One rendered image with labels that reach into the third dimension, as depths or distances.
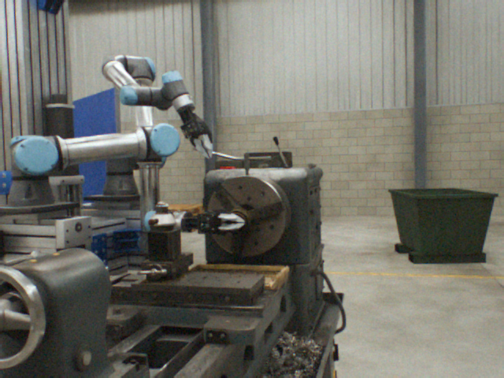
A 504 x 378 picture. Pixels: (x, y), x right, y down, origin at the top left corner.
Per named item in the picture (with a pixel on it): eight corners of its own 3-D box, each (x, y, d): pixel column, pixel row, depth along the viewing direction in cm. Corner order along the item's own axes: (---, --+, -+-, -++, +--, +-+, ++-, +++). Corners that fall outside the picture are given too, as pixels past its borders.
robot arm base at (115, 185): (94, 195, 215) (94, 172, 214) (116, 193, 229) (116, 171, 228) (124, 195, 209) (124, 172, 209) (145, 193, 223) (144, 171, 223)
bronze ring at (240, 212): (228, 205, 188) (221, 211, 179) (252, 205, 186) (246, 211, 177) (229, 229, 190) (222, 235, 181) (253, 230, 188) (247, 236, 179)
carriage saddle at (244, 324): (132, 302, 156) (131, 283, 156) (279, 309, 144) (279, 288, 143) (74, 334, 127) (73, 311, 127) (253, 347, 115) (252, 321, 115)
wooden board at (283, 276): (197, 273, 193) (197, 263, 193) (289, 276, 184) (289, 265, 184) (164, 294, 164) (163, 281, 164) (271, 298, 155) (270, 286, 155)
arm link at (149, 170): (129, 127, 194) (131, 253, 197) (138, 125, 185) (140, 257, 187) (157, 128, 200) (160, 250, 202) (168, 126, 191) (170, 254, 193)
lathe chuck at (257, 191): (215, 251, 207) (213, 175, 206) (290, 253, 199) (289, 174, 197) (207, 255, 199) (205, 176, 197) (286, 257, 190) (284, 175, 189)
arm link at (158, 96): (143, 94, 206) (152, 81, 196) (168, 95, 211) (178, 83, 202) (146, 112, 204) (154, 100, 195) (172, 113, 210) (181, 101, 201)
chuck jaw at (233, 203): (237, 214, 198) (216, 193, 199) (246, 205, 196) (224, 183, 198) (228, 217, 187) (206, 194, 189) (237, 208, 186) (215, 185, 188)
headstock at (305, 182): (238, 240, 274) (236, 168, 272) (326, 241, 261) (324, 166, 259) (198, 261, 216) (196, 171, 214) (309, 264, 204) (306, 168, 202)
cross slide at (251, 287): (130, 284, 154) (129, 269, 153) (266, 290, 142) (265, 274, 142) (100, 298, 137) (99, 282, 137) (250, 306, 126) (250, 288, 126)
